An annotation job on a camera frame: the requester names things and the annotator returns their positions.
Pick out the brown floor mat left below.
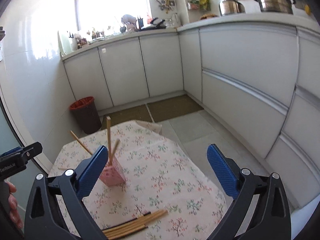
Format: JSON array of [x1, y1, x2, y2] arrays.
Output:
[[101, 105, 152, 130]]

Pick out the wooden chopstick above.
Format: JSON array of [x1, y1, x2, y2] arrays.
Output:
[[109, 139, 120, 162], [103, 209, 169, 235], [106, 116, 112, 165], [103, 220, 144, 235], [105, 224, 148, 240], [69, 130, 93, 155]]

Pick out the steel kettle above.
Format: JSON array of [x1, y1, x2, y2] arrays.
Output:
[[219, 0, 246, 16]]

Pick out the brown trash bin red liner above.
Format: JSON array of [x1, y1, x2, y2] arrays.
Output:
[[69, 96, 102, 134]]

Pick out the floral tablecloth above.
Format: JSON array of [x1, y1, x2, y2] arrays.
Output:
[[49, 121, 227, 239]]

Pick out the brown floor mat right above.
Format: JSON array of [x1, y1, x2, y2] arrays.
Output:
[[148, 94, 203, 122]]

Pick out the person's left hand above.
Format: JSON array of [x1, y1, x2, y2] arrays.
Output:
[[5, 181, 23, 229]]

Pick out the clear electric kettle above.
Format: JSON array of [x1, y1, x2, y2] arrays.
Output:
[[171, 13, 181, 28]]

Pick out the pink perforated utensil holder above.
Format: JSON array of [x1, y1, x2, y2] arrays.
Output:
[[99, 158, 126, 186]]

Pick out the metal door handle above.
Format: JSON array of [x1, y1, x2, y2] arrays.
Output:
[[0, 27, 5, 41]]

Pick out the black frying pan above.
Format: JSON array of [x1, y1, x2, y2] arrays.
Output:
[[140, 17, 166, 31]]

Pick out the brown floor mat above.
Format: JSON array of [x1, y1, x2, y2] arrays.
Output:
[[101, 105, 152, 130], [148, 94, 203, 122]]

